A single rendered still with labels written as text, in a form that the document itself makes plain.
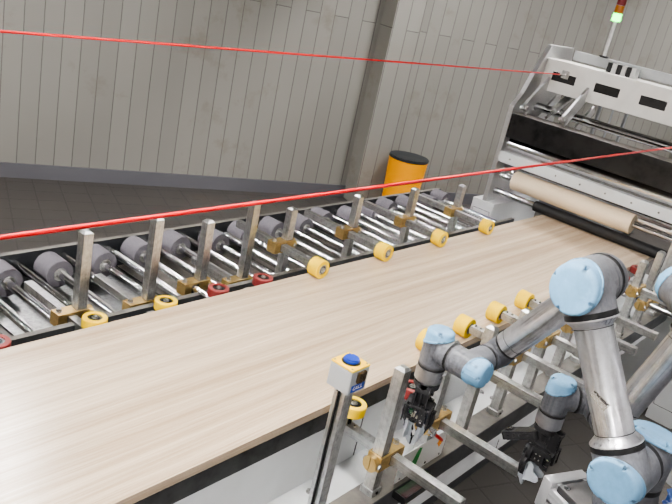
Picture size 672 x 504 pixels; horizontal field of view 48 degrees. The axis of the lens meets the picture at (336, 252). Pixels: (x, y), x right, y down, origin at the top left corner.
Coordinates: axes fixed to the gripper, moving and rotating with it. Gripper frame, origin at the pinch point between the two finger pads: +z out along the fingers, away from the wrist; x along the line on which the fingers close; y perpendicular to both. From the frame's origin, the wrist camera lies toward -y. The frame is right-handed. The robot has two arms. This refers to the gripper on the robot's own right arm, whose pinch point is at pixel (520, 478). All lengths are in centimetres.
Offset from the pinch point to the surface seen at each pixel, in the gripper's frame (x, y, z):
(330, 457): -56, -30, -13
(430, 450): -2.3, -28.8, 7.5
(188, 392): -63, -77, -8
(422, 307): 56, -77, -8
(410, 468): -26.2, -22.0, -0.7
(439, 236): 124, -115, -14
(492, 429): 39.3, -27.1, 14.8
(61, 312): -66, -139, -4
